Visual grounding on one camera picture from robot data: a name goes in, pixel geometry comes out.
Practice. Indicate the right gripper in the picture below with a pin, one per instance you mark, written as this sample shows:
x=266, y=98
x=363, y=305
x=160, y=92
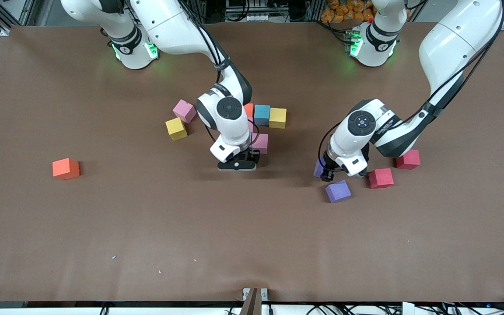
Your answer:
x=252, y=155

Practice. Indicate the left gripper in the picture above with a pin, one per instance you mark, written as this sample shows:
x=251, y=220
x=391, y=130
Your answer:
x=328, y=170

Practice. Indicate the purple foam block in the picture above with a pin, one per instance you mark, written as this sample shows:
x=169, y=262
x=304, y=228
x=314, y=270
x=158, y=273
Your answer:
x=319, y=168
x=338, y=191

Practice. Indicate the bright pink foam block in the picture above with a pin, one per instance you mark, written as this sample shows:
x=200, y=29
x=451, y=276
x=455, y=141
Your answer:
x=261, y=142

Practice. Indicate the blue foam block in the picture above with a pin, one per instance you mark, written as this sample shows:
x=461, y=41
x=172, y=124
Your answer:
x=262, y=115

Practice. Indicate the yellow foam block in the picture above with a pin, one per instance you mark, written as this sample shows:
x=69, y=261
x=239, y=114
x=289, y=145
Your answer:
x=176, y=129
x=278, y=118

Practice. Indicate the orange foam block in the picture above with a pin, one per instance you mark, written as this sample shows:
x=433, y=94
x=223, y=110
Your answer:
x=249, y=110
x=65, y=169

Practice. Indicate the red foam block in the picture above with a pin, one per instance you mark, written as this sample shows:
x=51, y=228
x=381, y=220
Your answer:
x=381, y=178
x=411, y=161

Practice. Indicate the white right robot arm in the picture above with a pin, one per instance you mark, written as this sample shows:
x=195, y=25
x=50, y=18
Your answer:
x=177, y=26

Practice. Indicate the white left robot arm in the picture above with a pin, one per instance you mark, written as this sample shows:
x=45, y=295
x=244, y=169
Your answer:
x=453, y=43

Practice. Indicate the white power strip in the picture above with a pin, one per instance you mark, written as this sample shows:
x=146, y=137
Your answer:
x=256, y=18

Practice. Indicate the pile of orange items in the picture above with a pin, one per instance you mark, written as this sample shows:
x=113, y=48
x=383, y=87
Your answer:
x=344, y=11

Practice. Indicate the paper table cover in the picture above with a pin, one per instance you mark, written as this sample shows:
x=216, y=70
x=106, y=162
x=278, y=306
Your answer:
x=103, y=227

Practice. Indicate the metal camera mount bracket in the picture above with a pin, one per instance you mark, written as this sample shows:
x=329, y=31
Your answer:
x=252, y=302

